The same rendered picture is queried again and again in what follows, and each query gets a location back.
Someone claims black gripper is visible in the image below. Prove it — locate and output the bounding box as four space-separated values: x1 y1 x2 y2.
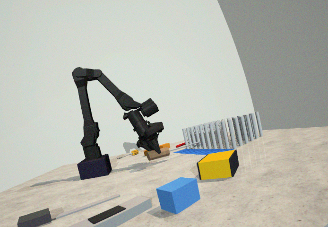
133 119 161 154

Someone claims grey flat bar with black inlay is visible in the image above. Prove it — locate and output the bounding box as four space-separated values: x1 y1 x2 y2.
69 196 152 227

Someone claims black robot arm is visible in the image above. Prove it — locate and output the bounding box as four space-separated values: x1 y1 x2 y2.
72 67 159 161

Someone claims blue block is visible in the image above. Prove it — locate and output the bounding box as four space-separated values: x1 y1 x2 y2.
156 177 200 214

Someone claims yellow box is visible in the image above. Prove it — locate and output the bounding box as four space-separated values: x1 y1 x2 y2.
197 150 239 180

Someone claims blue tape strip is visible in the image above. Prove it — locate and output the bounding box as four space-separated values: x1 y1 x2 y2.
174 148 234 155

